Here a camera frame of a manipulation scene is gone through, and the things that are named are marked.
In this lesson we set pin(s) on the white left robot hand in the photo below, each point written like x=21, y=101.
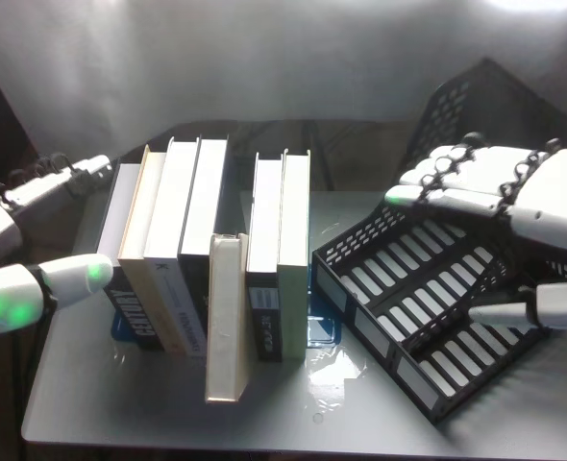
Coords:
x=5, y=298

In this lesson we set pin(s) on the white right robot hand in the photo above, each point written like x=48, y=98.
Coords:
x=552, y=192

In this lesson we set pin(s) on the beige book plain spine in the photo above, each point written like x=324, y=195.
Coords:
x=226, y=326

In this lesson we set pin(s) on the black plastic file rack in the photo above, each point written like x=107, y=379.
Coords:
x=492, y=81

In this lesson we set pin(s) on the black book CENTURY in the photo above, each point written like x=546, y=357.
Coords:
x=139, y=326

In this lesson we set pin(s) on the cream book yellowish spine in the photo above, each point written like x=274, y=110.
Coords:
x=139, y=211

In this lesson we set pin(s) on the white book K spine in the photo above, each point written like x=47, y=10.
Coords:
x=173, y=201

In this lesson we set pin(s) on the black book LET IT BE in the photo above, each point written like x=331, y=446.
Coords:
x=204, y=201

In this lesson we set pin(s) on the black book grey label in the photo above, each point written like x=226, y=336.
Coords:
x=264, y=216

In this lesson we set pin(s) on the pale green book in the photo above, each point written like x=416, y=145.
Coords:
x=293, y=298

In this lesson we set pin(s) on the white backdrop cloth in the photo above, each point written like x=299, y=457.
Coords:
x=264, y=62

